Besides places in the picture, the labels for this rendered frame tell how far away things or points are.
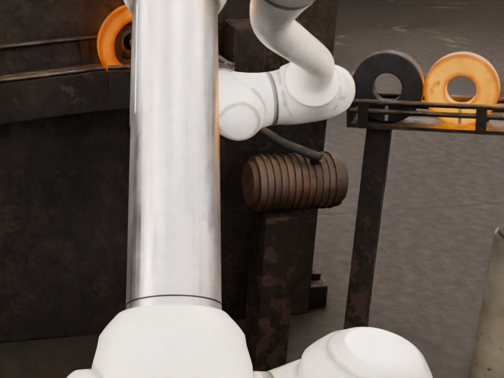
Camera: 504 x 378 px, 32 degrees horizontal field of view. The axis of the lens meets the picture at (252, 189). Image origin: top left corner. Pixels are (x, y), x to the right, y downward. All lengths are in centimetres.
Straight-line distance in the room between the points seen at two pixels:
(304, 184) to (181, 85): 98
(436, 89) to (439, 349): 74
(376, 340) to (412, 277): 177
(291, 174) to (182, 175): 100
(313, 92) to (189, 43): 63
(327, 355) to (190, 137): 27
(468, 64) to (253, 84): 49
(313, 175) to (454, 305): 78
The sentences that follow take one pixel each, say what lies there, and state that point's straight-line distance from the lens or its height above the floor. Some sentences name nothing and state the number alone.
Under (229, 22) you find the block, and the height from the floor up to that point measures 80.
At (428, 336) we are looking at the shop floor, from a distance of 237.
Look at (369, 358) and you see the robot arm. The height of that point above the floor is 72.
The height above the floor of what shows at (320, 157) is 55.
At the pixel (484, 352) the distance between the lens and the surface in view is 180.
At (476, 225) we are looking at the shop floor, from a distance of 310.
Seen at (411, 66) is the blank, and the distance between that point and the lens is 188.
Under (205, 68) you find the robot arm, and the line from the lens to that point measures 99.
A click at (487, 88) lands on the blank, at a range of 188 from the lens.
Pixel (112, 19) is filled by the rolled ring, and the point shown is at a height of 81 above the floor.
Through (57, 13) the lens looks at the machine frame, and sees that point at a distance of 196.
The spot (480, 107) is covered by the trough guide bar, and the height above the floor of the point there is 70.
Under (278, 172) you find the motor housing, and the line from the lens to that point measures 190.
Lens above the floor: 118
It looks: 22 degrees down
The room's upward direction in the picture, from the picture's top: 4 degrees clockwise
